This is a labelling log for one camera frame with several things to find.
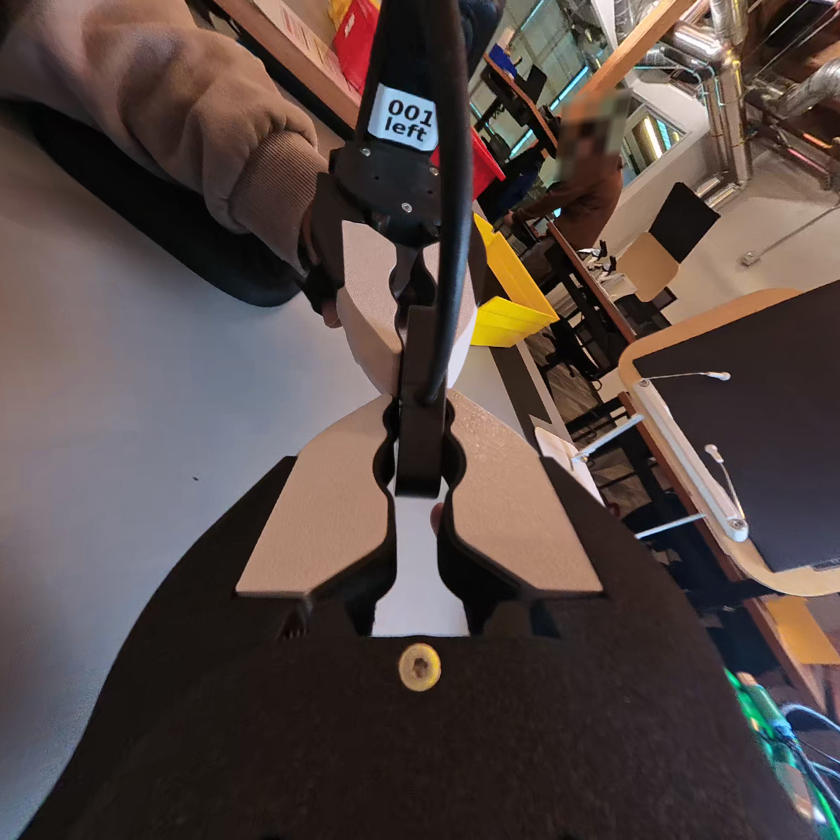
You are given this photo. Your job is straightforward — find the green plastic bin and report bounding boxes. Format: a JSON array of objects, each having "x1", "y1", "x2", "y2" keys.
[{"x1": 725, "y1": 669, "x2": 829, "y2": 829}]

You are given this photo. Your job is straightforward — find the yellow plastic bin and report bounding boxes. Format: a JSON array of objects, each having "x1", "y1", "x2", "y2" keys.
[{"x1": 471, "y1": 213, "x2": 560, "y2": 349}]

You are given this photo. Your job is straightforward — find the small yellow bin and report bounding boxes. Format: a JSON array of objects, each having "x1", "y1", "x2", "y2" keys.
[{"x1": 764, "y1": 594, "x2": 840, "y2": 668}]

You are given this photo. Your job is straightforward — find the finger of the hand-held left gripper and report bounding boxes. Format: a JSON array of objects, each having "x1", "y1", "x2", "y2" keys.
[
  {"x1": 336, "y1": 220, "x2": 404, "y2": 398},
  {"x1": 422, "y1": 235, "x2": 480, "y2": 391}
]

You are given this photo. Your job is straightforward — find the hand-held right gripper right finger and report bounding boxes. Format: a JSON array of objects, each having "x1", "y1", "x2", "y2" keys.
[{"x1": 436, "y1": 390, "x2": 605, "y2": 602}]

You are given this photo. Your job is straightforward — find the brown standing desk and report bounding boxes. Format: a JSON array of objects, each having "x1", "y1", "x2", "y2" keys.
[{"x1": 482, "y1": 52, "x2": 560, "y2": 160}]

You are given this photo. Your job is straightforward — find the person's left forearm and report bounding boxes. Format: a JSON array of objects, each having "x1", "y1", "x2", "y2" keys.
[{"x1": 0, "y1": 0, "x2": 329, "y2": 277}]

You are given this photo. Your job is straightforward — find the silver bent duct pipe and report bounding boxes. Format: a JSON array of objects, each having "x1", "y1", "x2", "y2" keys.
[{"x1": 646, "y1": 0, "x2": 757, "y2": 193}]

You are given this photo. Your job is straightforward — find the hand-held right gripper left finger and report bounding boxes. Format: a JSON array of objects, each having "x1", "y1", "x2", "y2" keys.
[{"x1": 235, "y1": 394, "x2": 400, "y2": 599}]

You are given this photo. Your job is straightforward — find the black mesh wrist rest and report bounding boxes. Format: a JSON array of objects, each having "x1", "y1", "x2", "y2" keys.
[{"x1": 0, "y1": 98, "x2": 304, "y2": 309}]

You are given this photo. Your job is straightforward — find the long wooden desk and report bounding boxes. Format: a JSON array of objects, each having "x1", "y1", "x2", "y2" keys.
[{"x1": 545, "y1": 220, "x2": 672, "y2": 343}]

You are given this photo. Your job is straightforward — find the black adapter with thin cable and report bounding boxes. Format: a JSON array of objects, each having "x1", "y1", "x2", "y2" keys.
[{"x1": 392, "y1": 0, "x2": 475, "y2": 500}]

